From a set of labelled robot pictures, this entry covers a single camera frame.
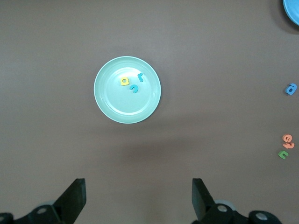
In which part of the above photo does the light green round plate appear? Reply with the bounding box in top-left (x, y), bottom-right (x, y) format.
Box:
top-left (93, 56), bottom-right (162, 124)

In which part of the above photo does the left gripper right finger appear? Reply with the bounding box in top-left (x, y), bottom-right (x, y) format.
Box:
top-left (190, 178), bottom-right (281, 224)

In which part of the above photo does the blue foam letter a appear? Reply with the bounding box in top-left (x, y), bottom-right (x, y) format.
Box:
top-left (285, 83), bottom-right (298, 96)

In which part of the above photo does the blue round plate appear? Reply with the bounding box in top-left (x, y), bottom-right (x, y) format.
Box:
top-left (282, 0), bottom-right (299, 26)

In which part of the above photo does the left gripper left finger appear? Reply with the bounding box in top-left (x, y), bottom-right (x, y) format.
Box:
top-left (0, 178), bottom-right (86, 224)

